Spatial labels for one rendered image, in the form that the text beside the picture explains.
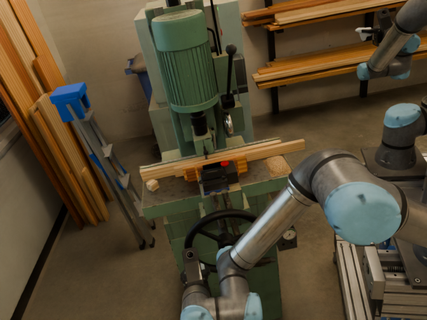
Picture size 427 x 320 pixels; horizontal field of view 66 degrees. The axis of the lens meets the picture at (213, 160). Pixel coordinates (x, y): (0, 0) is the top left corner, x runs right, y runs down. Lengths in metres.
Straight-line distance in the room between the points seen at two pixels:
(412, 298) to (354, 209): 0.64
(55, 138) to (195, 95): 1.49
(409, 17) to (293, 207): 0.78
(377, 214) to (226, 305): 0.41
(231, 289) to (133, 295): 1.39
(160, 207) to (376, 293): 0.77
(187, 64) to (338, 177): 0.65
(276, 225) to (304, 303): 1.21
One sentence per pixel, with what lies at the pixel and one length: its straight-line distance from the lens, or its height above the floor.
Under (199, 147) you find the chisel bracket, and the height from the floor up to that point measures 1.04.
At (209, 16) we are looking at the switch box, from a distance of 1.45.
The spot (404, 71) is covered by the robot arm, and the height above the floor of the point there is 1.10.
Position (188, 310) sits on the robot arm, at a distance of 0.84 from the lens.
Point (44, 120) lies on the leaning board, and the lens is 2.44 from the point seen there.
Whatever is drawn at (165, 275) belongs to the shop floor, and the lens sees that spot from 2.23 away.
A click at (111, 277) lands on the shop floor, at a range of 2.37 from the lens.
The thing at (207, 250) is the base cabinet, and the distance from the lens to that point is 1.45.
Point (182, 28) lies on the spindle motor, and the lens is 1.09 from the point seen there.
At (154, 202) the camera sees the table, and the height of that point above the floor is 0.90.
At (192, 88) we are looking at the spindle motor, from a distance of 1.14.
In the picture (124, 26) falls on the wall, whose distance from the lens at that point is 3.51.
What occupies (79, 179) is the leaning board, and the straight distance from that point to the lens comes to 2.60.
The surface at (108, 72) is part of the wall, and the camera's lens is 3.65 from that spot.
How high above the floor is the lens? 1.66
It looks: 32 degrees down
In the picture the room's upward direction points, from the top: 11 degrees counter-clockwise
